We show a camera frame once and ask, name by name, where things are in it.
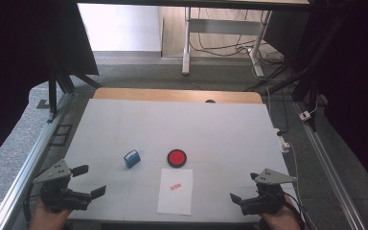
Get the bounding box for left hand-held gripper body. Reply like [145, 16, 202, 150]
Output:
[33, 158, 93, 213]

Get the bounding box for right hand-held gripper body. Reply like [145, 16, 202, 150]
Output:
[241, 168, 298, 216]

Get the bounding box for blue stamp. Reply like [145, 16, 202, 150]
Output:
[123, 149, 142, 170]

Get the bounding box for round red ink pad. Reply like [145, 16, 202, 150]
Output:
[167, 149, 188, 169]

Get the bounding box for person's right hand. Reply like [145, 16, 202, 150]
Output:
[259, 195, 302, 230]

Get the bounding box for person's left hand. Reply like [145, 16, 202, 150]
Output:
[28, 200, 74, 230]

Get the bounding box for white power strip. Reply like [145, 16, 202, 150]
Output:
[273, 127, 291, 153]

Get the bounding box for white paper sheet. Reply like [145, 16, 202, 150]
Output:
[156, 168, 194, 216]

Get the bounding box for small white adapter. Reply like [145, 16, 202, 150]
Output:
[299, 109, 312, 123]

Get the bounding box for black tripod stand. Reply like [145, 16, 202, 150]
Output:
[46, 68, 104, 124]

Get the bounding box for large white table cover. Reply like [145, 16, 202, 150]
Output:
[63, 98, 299, 223]

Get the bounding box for black curtain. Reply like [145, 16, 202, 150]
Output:
[0, 0, 100, 171]
[263, 0, 368, 199]

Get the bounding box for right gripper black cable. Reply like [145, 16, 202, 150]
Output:
[282, 191, 309, 230]

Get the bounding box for aluminium rail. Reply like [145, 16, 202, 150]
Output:
[293, 102, 367, 230]
[0, 94, 73, 230]

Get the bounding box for white power strip cable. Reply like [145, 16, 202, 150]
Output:
[287, 143, 301, 183]

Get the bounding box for black floor cables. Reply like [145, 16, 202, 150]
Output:
[190, 8, 286, 66]

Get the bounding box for white metal desk frame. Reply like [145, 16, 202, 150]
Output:
[181, 7, 273, 79]

